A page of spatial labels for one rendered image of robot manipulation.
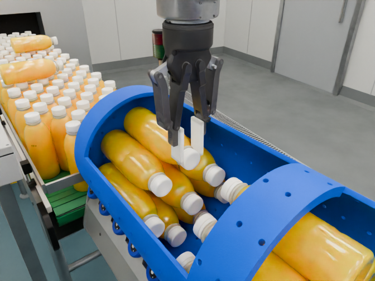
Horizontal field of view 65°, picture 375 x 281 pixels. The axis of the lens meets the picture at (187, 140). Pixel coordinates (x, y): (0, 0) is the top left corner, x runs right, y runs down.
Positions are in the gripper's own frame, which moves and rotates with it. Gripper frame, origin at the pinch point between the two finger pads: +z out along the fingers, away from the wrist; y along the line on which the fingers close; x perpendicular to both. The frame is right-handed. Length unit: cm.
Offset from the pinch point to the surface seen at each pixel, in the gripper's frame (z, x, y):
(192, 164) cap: 4.5, -1.5, 0.1
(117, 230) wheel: 23.4, 9.7, -12.0
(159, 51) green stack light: 1, 61, 34
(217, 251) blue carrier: 0.7, -20.6, -11.4
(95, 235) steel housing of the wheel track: 33.6, 20.8, -14.0
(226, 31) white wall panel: 80, 387, 390
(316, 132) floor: 121, 95, 239
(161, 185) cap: 7.1, -0.4, -6.1
